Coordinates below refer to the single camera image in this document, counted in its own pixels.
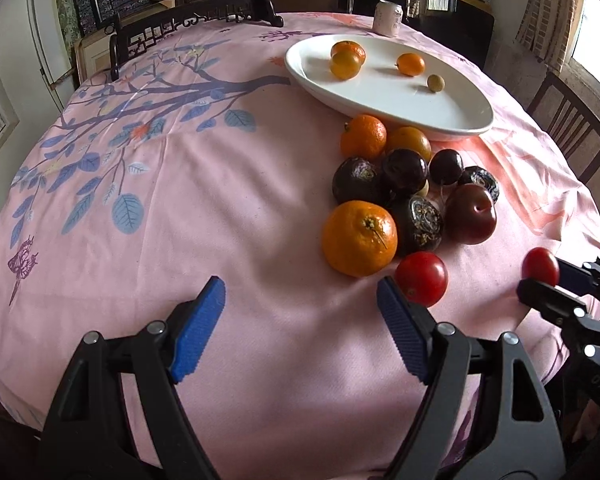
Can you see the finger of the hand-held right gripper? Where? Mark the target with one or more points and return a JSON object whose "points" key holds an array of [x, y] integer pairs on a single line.
{"points": [[545, 297], [572, 276]]}

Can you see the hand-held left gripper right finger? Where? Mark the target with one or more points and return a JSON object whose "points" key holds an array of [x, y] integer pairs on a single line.
{"points": [[402, 335]]}

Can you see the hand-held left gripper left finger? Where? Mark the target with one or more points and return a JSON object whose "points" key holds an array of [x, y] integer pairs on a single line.
{"points": [[200, 330]]}

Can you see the small red tomato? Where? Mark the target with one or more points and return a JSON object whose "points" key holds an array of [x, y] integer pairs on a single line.
{"points": [[539, 265]]}

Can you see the round red tomato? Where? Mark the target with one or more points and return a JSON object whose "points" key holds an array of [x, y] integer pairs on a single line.
{"points": [[421, 278]]}

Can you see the white oval plate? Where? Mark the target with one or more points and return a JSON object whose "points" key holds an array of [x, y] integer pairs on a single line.
{"points": [[395, 95]]}

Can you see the large orange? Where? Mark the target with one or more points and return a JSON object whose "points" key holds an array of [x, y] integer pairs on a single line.
{"points": [[359, 238]]}

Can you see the red plum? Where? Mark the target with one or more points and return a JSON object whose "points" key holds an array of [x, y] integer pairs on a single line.
{"points": [[471, 214]]}

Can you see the wrinkled dark passion fruit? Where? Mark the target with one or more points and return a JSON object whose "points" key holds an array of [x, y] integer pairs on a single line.
{"points": [[419, 222]]}

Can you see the pink floral tablecloth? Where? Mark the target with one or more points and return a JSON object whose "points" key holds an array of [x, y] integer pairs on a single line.
{"points": [[180, 210]]}

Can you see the small wrinkled passion fruit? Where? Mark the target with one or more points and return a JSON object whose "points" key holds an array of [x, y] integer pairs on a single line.
{"points": [[480, 182]]}

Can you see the small pale fruit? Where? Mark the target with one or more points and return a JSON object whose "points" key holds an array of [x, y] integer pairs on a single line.
{"points": [[423, 189]]}

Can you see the slatted dark wooden chair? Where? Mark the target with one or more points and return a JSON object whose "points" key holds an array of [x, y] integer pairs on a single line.
{"points": [[570, 125]]}

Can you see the streaked purple passion fruit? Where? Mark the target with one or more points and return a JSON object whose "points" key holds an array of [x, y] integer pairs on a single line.
{"points": [[357, 180]]}

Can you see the dark purple plum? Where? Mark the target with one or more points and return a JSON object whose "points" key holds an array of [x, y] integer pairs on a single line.
{"points": [[446, 166]]}

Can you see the smooth purple passion fruit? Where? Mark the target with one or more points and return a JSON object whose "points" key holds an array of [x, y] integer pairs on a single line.
{"points": [[405, 170]]}

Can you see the smooth yellow-orange citrus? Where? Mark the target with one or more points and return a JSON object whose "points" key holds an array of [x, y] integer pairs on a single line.
{"points": [[410, 141]]}

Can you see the bumpy orange tangerine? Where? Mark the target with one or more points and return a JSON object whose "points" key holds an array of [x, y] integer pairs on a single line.
{"points": [[363, 136]]}

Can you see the small green fruit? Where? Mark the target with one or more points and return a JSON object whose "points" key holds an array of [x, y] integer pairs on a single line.
{"points": [[435, 83]]}

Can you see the beige patterned curtain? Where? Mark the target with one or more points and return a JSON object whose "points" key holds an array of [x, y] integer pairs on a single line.
{"points": [[550, 15]]}

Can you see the black side table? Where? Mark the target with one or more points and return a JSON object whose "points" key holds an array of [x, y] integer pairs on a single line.
{"points": [[472, 30]]}

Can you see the small orange with stalk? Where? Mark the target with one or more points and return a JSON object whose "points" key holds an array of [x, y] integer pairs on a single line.
{"points": [[411, 64]]}

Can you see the small golden orange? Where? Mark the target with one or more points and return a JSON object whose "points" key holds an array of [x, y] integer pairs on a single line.
{"points": [[344, 66]]}

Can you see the tangerine with green stem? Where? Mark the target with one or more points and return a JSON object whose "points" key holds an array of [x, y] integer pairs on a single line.
{"points": [[351, 49]]}

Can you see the carved dark wooden chair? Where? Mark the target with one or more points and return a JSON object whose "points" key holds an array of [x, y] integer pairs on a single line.
{"points": [[145, 35]]}

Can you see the white drink can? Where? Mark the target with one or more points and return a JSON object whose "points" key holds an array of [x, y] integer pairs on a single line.
{"points": [[388, 17]]}

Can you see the leaning wooden frame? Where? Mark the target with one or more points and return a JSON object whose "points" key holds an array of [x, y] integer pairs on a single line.
{"points": [[92, 57]]}

